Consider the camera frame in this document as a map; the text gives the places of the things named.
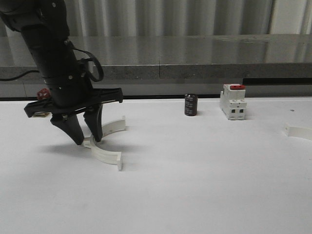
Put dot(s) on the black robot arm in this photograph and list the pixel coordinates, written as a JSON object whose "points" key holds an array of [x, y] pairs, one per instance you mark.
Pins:
{"points": [[43, 26]]}

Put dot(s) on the black cylindrical capacitor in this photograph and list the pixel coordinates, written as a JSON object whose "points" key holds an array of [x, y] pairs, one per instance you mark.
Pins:
{"points": [[190, 107]]}

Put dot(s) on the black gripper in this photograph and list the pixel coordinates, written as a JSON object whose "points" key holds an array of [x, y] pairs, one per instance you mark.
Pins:
{"points": [[69, 96]]}

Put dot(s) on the white circuit breaker red switch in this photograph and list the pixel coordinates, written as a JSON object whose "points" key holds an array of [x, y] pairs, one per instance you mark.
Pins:
{"points": [[232, 101]]}

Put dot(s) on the brass valve red handwheel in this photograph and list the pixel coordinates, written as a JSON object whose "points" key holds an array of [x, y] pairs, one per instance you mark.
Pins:
{"points": [[41, 95]]}

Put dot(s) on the white half-ring pipe clamp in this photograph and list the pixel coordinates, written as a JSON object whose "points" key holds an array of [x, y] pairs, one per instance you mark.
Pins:
{"points": [[108, 157], [300, 132]]}

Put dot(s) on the grey stone counter ledge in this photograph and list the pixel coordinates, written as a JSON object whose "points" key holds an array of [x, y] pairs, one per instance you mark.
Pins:
{"points": [[247, 59]]}

